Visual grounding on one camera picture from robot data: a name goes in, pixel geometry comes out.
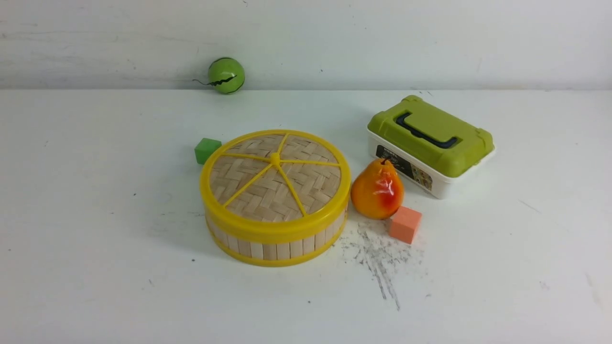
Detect yellow woven steamer lid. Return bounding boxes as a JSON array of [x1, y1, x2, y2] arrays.
[[200, 130, 350, 244]]

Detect yellow bamboo steamer basket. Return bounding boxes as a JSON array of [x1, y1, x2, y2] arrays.
[[205, 207, 348, 267]]

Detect orange yellow toy pear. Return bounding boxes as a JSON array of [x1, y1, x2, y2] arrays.
[[350, 158, 404, 220]]

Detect green cube block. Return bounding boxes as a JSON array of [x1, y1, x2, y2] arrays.
[[194, 138, 222, 165]]

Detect salmon pink cube block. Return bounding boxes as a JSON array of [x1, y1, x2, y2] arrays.
[[388, 206, 423, 245]]

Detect green watermelon toy ball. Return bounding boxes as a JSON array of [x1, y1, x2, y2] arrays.
[[192, 57, 246, 95]]

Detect green lidded white box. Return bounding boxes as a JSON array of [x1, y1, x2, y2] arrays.
[[367, 95, 496, 199]]

